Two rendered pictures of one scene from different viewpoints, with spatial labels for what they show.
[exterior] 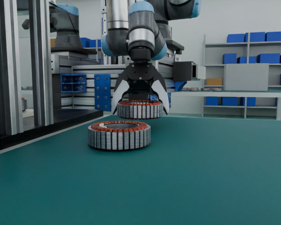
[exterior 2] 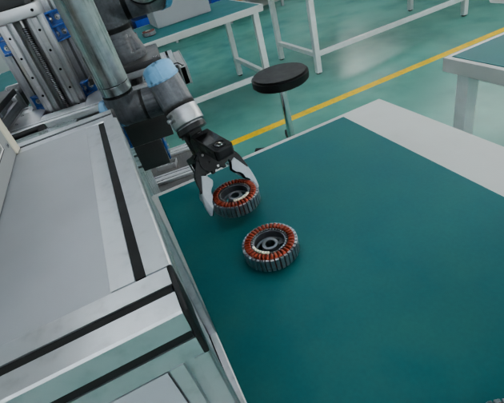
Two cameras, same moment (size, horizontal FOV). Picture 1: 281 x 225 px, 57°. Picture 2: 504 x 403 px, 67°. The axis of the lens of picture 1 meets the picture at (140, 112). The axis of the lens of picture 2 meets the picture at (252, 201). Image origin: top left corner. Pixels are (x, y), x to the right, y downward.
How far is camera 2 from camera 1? 0.53 m
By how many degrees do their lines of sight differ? 38
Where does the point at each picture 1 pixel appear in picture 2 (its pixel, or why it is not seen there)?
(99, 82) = not seen: hidden behind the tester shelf
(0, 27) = not seen: hidden behind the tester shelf
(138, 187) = (360, 292)
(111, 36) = (118, 107)
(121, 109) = (229, 212)
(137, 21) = (174, 96)
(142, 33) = (190, 110)
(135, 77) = (212, 166)
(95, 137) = (270, 265)
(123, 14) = (122, 73)
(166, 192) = (378, 286)
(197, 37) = not seen: outside the picture
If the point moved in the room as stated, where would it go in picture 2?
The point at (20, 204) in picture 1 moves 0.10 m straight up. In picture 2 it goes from (333, 349) to (325, 308)
